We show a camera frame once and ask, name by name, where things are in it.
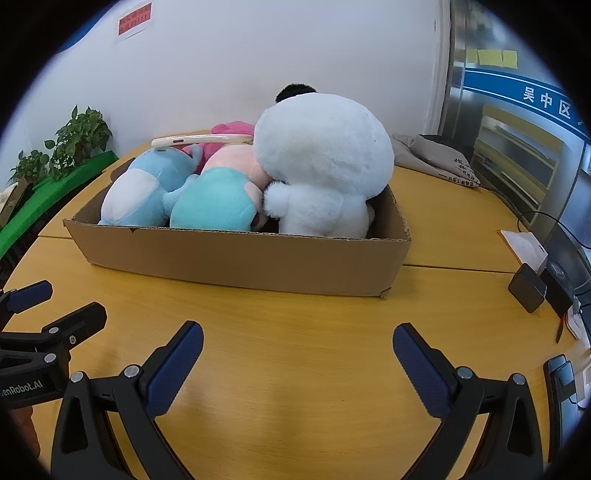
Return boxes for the blue sign band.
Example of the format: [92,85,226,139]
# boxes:
[463,67,591,139]

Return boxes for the white power strip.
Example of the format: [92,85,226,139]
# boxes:
[566,295,591,341]

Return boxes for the magenta plush toy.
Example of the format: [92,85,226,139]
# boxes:
[182,121,257,175]

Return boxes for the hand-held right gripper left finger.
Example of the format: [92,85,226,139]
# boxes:
[52,320,205,480]

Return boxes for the metal framed glass door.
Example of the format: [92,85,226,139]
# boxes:
[434,0,591,241]

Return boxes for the brown cardboard box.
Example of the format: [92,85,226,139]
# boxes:
[63,134,413,300]

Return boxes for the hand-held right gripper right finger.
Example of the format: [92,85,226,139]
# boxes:
[392,323,544,480]

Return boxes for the white panda plush toy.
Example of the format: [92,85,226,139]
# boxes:
[253,83,395,239]

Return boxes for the black power adapter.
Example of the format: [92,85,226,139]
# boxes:
[508,263,548,313]
[540,263,575,317]

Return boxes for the black phone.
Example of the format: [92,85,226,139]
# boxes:
[544,354,580,407]

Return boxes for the grey cloth bag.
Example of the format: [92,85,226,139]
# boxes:
[392,133,482,190]

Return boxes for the black cable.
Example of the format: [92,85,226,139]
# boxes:
[517,211,591,252]

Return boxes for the red wall notice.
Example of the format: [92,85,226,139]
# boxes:
[112,2,153,43]

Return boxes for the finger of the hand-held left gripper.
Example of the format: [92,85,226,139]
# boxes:
[0,302,108,365]
[0,279,54,330]

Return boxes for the pink pig plush toy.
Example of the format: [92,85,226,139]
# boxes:
[164,145,273,232]

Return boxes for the blue bear plush toy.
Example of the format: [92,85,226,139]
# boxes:
[98,147,204,227]

